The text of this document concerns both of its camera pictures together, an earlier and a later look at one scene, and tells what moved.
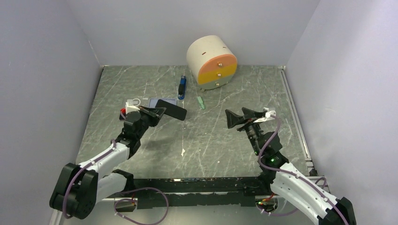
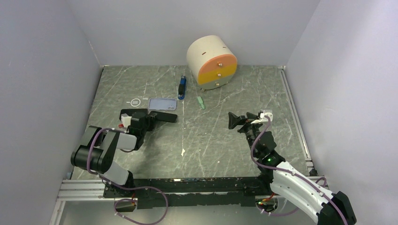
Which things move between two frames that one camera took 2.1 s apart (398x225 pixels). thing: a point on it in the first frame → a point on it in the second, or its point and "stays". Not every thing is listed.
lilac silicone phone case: [152, 102] stays
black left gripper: [156, 112] stays
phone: [172, 109] → [165, 116]
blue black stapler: [182, 88] stays
